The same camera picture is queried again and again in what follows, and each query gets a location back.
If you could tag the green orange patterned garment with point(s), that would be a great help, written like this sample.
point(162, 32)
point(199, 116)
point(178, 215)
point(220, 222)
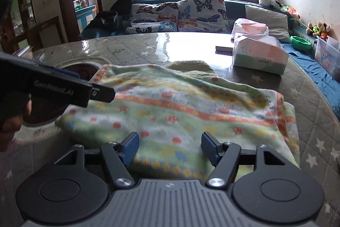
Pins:
point(172, 110)

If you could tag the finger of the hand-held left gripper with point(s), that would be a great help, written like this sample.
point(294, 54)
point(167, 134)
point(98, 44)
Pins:
point(103, 94)
point(66, 73)

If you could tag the person's left hand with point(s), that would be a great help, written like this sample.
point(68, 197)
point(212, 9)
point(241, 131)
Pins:
point(10, 134)

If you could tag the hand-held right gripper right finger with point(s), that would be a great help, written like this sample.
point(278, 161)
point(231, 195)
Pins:
point(209, 148)

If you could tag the brown plush toys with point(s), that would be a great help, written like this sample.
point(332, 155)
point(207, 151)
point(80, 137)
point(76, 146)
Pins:
point(318, 30)

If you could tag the orange green plush toy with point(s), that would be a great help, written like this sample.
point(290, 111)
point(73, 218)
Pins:
point(289, 11)

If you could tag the green plastic bowl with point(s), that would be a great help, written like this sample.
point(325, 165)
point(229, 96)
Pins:
point(301, 43)

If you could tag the pink green tissue pack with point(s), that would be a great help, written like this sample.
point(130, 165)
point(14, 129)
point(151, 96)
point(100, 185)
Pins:
point(259, 55)

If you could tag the grey pillow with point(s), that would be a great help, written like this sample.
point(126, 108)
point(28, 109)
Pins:
point(273, 21)

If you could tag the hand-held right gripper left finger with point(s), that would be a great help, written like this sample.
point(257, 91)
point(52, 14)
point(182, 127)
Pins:
point(130, 148)

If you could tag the clear plastic storage box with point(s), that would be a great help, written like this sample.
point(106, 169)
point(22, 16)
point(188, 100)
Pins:
point(321, 52)
point(334, 54)

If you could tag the large butterfly print pillow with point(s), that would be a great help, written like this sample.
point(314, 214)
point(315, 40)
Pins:
point(202, 13)

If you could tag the blue cabinet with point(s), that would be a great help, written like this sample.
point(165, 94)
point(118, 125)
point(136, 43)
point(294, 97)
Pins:
point(85, 18)

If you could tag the wooden shelf cabinet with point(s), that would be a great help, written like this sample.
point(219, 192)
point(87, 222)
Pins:
point(22, 11)

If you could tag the black bag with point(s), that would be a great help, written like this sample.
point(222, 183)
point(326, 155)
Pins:
point(105, 22)

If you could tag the pink white tissue pack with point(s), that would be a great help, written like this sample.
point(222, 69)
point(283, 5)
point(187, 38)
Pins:
point(251, 27)

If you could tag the olive green knit cloth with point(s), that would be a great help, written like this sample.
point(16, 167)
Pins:
point(191, 70)

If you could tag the white black plush toy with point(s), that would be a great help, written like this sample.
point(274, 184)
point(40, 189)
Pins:
point(268, 0)

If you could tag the black backpack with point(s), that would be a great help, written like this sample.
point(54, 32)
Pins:
point(122, 6)

